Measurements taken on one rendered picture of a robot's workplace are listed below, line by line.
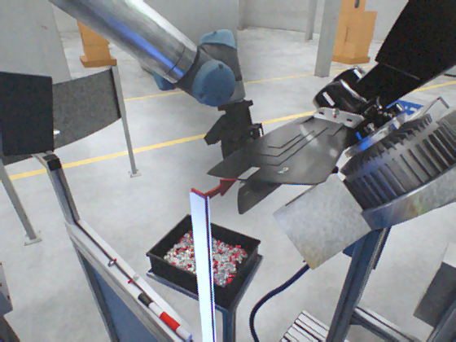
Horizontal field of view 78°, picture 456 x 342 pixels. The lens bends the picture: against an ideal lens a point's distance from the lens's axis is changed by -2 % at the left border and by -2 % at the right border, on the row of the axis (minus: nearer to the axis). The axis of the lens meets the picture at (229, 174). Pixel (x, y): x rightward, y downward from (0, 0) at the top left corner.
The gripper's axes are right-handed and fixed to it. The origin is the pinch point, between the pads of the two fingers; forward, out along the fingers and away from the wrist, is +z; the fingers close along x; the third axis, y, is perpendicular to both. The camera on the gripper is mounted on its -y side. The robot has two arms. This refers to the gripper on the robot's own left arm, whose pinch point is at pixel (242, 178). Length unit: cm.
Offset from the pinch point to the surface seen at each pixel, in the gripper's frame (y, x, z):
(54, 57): -382, 90, -98
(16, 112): -29, -36, -29
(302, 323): -14, 31, 90
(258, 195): 7.0, -2.9, 2.7
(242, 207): 3.2, -5.5, 5.2
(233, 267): 7.1, -16.2, 14.7
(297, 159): 28.8, -16.6, -12.9
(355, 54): -264, 762, 1
